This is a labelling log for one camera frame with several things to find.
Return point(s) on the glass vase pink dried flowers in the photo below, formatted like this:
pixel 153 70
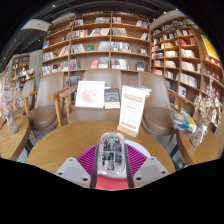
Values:
pixel 11 125

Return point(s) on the transparent computer mouse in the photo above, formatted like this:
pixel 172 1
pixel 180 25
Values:
pixel 111 153

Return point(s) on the glass vase pale dried flowers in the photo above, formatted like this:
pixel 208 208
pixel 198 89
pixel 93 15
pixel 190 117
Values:
pixel 199 133

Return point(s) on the light blue book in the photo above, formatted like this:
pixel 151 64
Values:
pixel 145 90

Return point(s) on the dark cover book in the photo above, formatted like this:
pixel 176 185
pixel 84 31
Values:
pixel 111 96

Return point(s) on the white mouse pad red rest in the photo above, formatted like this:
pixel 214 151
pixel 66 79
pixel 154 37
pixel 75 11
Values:
pixel 111 183

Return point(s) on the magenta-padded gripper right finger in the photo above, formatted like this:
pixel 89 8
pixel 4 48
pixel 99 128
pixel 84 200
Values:
pixel 151 170

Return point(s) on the round wooden side table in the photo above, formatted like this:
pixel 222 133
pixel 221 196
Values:
pixel 196 150
pixel 13 140

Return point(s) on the distant wooden bookshelf unit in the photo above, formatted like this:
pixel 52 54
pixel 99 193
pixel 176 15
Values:
pixel 21 66

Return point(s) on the white sign on wooden base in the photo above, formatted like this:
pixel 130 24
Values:
pixel 131 110

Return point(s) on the beige armchair wooden arms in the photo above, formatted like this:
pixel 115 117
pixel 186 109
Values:
pixel 100 75
pixel 156 100
pixel 46 100

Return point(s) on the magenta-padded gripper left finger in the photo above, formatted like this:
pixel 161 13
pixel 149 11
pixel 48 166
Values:
pixel 71 170

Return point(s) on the stack of colourful books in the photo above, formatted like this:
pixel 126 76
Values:
pixel 183 123

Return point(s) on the wide wooden bookshelf unit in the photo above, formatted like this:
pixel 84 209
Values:
pixel 100 36

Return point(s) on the white framed red print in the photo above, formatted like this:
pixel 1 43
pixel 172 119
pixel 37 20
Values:
pixel 90 95

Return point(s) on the hanging white ceiling sign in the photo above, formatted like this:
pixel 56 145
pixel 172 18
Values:
pixel 35 25

